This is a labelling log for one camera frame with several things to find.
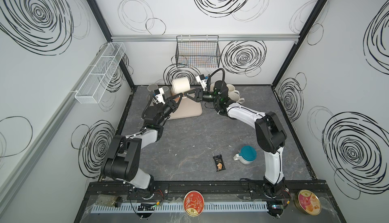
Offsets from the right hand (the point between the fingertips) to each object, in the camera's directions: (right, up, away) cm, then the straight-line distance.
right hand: (182, 95), depth 77 cm
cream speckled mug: (+35, -1, +28) cm, 45 cm away
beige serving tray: (+1, -8, +29) cm, 30 cm away
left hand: (+1, 0, 0) cm, 1 cm away
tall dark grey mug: (-24, +6, +28) cm, 38 cm away
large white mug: (+33, +5, +33) cm, 47 cm away
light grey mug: (-13, +3, +25) cm, 29 cm away
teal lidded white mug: (+33, -31, 0) cm, 45 cm away
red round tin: (+6, -49, -9) cm, 50 cm away
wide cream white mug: (-1, +5, +2) cm, 6 cm away
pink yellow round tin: (+58, -48, -9) cm, 76 cm away
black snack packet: (+20, -37, +6) cm, 42 cm away
